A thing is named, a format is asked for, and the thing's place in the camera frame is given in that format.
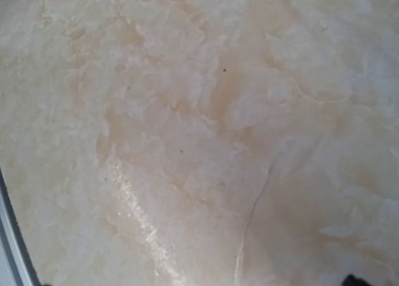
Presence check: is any aluminium front rail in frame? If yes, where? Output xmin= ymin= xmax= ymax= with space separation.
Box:
xmin=0 ymin=178 xmax=41 ymax=286

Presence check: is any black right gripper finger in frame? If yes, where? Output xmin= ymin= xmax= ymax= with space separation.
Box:
xmin=342 ymin=274 xmax=371 ymax=286

